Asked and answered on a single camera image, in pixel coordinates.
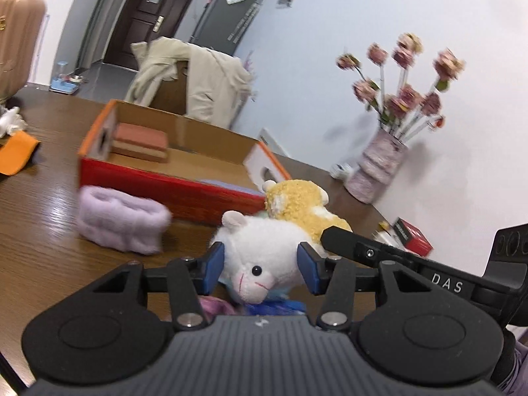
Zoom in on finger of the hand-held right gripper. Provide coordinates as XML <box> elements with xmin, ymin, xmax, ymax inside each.
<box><xmin>320</xmin><ymin>225</ymin><xmax>422</xmax><ymax>272</ymax></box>

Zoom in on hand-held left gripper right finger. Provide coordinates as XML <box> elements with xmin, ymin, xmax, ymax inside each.
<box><xmin>297</xmin><ymin>241</ymin><xmax>434</xmax><ymax>333</ymax></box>

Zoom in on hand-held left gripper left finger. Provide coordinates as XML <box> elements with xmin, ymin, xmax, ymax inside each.
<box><xmin>88</xmin><ymin>241</ymin><xmax>226</xmax><ymax>331</ymax></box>

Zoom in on pink satin scrunchie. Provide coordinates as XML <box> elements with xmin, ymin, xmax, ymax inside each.
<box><xmin>199</xmin><ymin>295</ymin><xmax>237</xmax><ymax>325</ymax></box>

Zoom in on blue tissue pack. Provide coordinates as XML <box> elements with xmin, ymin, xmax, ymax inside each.
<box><xmin>243</xmin><ymin>292</ymin><xmax>308</xmax><ymax>317</ymax></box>

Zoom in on white plush toy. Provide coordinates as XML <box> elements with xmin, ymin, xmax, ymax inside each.
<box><xmin>210</xmin><ymin>210</ymin><xmax>323</xmax><ymax>304</ymax></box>

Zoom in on yellow plush toy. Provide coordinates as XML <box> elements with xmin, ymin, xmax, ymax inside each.
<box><xmin>262</xmin><ymin>179</ymin><xmax>354</xmax><ymax>253</ymax></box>

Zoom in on orange cardboard box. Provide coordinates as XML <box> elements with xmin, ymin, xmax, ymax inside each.
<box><xmin>78</xmin><ymin>99</ymin><xmax>292</xmax><ymax>227</ymax></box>

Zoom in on lilac fluffy headband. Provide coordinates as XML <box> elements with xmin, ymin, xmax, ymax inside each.
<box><xmin>78</xmin><ymin>185</ymin><xmax>173</xmax><ymax>255</ymax></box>

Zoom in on person's right forearm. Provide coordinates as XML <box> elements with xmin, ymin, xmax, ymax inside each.
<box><xmin>500</xmin><ymin>325</ymin><xmax>528</xmax><ymax>393</ymax></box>

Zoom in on white charger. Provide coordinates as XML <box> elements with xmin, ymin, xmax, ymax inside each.
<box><xmin>372</xmin><ymin>221</ymin><xmax>407</xmax><ymax>251</ymax></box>

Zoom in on red and black box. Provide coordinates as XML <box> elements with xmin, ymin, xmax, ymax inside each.
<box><xmin>390</xmin><ymin>216</ymin><xmax>435</xmax><ymax>257</ymax></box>

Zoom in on pink patterned vase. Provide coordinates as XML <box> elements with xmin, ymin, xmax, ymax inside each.
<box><xmin>344</xmin><ymin>128</ymin><xmax>409</xmax><ymax>205</ymax></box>

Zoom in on lavender folded cloth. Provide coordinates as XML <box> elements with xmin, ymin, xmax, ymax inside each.
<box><xmin>200</xmin><ymin>178</ymin><xmax>265</xmax><ymax>197</ymax></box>

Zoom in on white board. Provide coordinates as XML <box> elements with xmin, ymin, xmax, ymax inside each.
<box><xmin>258</xmin><ymin>129</ymin><xmax>290</xmax><ymax>158</ymax></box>

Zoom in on pink artificial flowers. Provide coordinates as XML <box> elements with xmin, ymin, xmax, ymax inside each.
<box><xmin>335</xmin><ymin>32</ymin><xmax>467</xmax><ymax>141</ymax></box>

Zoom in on brown wooden chair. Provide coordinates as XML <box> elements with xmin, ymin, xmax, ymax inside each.
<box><xmin>150</xmin><ymin>60</ymin><xmax>191</xmax><ymax>115</ymax></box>

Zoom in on beige coat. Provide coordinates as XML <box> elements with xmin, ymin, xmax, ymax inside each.
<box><xmin>124</xmin><ymin>36</ymin><xmax>257</xmax><ymax>130</ymax></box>

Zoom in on orange cloth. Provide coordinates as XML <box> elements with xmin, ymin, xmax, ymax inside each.
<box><xmin>0</xmin><ymin>130</ymin><xmax>42</xmax><ymax>176</ymax></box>

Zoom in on blue tray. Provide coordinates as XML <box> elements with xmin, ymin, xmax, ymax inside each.
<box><xmin>50</xmin><ymin>61</ymin><xmax>85</xmax><ymax>95</ymax></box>

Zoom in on grey refrigerator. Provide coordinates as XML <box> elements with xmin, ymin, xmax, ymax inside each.
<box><xmin>189</xmin><ymin>0</ymin><xmax>265</xmax><ymax>57</ymax></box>

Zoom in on white crumpled item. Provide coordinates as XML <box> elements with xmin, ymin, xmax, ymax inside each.
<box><xmin>0</xmin><ymin>106</ymin><xmax>26</xmax><ymax>138</ymax></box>

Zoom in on dark brown door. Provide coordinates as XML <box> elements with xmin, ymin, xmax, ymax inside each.
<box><xmin>103</xmin><ymin>0</ymin><xmax>206</xmax><ymax>71</ymax></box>

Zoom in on pink suitcase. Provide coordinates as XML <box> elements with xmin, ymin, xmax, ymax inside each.
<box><xmin>0</xmin><ymin>0</ymin><xmax>46</xmax><ymax>107</ymax></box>

